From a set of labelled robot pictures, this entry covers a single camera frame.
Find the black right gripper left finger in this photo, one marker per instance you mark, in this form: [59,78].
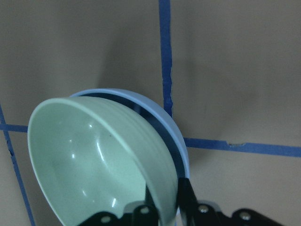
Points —
[154,213]

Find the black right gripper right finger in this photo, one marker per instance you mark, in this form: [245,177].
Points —
[187,203]

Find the green bowl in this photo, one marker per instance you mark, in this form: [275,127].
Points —
[91,154]

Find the blue bowl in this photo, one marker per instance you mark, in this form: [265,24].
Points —
[169,127]

